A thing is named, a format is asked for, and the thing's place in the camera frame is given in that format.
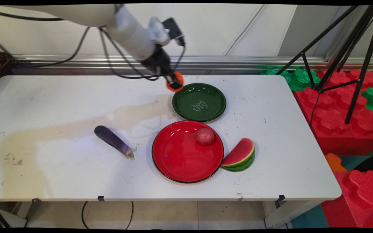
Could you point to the purple toy eggplant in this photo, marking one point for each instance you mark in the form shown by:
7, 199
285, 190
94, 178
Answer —
113, 140

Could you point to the teal foam mat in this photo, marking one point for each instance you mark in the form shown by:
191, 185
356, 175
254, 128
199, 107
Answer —
309, 218

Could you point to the red toy apple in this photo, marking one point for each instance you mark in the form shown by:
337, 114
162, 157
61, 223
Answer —
205, 136

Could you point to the toy watermelon slice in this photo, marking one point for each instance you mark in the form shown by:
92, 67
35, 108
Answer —
240, 156

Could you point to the white vented wrist module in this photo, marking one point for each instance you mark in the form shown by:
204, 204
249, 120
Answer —
159, 30

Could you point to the white table leg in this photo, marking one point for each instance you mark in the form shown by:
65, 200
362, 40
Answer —
287, 212
8, 218

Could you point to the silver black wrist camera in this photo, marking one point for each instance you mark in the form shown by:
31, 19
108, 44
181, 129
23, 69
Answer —
173, 30

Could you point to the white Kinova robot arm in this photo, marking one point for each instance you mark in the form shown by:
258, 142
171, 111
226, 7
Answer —
118, 22

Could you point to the red plate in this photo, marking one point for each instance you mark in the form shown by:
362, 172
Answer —
181, 155

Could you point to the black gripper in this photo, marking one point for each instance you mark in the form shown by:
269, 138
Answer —
158, 61

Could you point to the black tripod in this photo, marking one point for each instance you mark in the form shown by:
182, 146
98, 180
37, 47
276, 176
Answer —
351, 48

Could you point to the large red foam block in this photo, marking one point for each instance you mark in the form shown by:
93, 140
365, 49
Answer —
335, 126

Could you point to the dark wicker basket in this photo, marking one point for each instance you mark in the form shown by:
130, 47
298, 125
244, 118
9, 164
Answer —
3, 69

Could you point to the dark green plate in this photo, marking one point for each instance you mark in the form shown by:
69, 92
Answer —
199, 102

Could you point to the metal wall rail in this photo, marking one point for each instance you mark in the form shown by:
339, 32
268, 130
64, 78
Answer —
238, 61

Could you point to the orange toy fruit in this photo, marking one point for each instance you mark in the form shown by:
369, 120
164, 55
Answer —
178, 77

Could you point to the black table clip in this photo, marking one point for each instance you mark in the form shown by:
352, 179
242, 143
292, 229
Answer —
101, 198
281, 197
36, 200

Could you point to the orange foam block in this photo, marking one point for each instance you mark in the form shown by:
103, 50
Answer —
334, 162

